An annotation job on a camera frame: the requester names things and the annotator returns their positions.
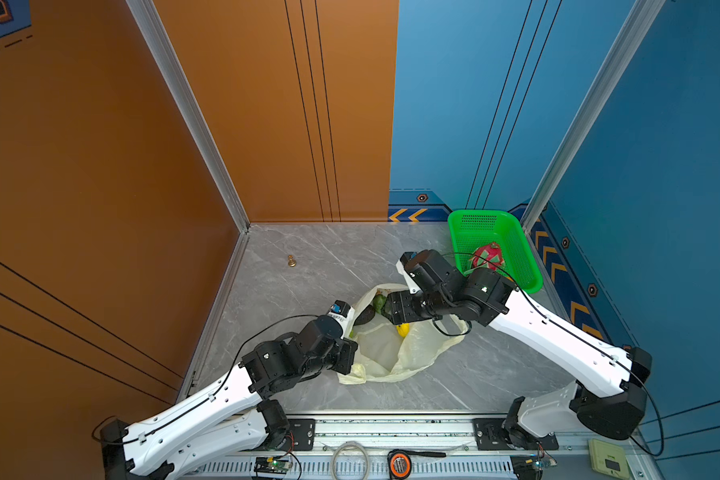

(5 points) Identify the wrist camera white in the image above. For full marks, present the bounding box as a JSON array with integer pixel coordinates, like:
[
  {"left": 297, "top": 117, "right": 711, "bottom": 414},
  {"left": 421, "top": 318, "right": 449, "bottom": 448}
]
[
  {"left": 328, "top": 300, "right": 355, "bottom": 338},
  {"left": 396, "top": 251, "right": 421, "bottom": 294}
]

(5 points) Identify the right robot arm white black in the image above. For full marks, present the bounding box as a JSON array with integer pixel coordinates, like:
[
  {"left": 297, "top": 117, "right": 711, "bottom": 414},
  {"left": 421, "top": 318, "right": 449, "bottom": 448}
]
[{"left": 383, "top": 250, "right": 654, "bottom": 450}]

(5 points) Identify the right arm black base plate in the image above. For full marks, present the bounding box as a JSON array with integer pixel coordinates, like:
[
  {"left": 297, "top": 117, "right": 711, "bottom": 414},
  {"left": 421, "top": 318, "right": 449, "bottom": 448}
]
[{"left": 472, "top": 418, "right": 560, "bottom": 451}]

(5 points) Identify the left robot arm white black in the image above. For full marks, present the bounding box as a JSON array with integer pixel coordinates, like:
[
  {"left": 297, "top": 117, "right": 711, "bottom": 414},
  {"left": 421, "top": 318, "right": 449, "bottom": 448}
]
[{"left": 95, "top": 302, "right": 358, "bottom": 479}]

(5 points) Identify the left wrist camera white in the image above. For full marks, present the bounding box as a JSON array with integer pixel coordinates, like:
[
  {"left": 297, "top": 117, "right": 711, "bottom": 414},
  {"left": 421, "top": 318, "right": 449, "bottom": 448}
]
[{"left": 328, "top": 300, "right": 355, "bottom": 338}]

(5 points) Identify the green circuit board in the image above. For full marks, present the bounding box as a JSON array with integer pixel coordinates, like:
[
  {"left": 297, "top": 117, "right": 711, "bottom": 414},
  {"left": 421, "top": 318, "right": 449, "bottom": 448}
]
[
  {"left": 252, "top": 456, "right": 294, "bottom": 479},
  {"left": 510, "top": 455, "right": 558, "bottom": 480}
]

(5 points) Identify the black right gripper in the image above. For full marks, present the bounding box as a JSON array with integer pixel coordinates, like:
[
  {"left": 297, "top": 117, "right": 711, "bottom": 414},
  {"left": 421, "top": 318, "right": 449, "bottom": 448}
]
[{"left": 377, "top": 289, "right": 453, "bottom": 325}]

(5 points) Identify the yellow lemon fruit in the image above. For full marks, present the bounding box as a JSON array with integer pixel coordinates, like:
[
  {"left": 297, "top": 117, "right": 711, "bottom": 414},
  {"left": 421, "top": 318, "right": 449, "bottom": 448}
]
[{"left": 396, "top": 323, "right": 410, "bottom": 338}]

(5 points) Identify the light green switch box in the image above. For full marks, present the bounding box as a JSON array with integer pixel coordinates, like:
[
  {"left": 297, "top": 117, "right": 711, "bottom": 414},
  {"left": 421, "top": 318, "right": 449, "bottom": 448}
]
[{"left": 588, "top": 439, "right": 631, "bottom": 480}]

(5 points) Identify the green circuit board left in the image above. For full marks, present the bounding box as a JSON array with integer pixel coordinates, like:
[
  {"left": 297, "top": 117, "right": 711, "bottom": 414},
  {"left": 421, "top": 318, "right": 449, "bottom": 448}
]
[{"left": 252, "top": 456, "right": 294, "bottom": 479}]

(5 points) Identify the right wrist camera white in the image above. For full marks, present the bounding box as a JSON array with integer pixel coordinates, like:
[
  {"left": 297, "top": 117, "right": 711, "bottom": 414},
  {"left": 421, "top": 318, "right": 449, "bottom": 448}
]
[{"left": 396, "top": 251, "right": 421, "bottom": 294}]

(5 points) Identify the green circuit board right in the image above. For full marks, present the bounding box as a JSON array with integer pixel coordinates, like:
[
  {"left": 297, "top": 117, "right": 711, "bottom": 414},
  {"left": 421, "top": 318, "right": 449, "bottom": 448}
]
[{"left": 510, "top": 455, "right": 558, "bottom": 480}]

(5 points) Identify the yellowish translucent plastic bag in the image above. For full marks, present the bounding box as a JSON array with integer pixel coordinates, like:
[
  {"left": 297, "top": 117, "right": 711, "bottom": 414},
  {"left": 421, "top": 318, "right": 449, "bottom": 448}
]
[{"left": 338, "top": 313, "right": 467, "bottom": 385}]

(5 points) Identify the orange black tape measure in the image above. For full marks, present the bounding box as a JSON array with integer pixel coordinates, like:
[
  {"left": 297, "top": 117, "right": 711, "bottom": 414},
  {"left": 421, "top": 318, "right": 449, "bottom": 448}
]
[{"left": 386, "top": 449, "right": 447, "bottom": 480}]

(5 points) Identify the green lime fruit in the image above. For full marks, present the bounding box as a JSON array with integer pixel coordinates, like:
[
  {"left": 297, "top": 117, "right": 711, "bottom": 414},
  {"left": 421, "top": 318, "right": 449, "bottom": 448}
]
[{"left": 371, "top": 293, "right": 387, "bottom": 314}]

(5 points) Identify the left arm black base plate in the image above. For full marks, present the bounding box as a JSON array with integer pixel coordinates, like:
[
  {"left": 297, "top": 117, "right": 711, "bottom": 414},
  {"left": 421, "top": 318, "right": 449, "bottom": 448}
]
[{"left": 278, "top": 418, "right": 316, "bottom": 452}]

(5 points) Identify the coiled white cable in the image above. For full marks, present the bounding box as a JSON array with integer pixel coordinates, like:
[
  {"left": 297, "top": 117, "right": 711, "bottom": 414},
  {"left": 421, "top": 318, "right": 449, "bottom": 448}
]
[{"left": 331, "top": 441, "right": 372, "bottom": 480}]

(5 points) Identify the pink dragon fruit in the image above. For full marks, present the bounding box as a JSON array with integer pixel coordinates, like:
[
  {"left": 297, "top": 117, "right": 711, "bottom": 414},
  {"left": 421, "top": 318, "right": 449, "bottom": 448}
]
[{"left": 471, "top": 242, "right": 505, "bottom": 271}]

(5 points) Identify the green plastic mesh basket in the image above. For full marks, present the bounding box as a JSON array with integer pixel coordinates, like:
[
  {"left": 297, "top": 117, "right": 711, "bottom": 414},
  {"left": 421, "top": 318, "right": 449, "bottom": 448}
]
[{"left": 447, "top": 210, "right": 543, "bottom": 294}]

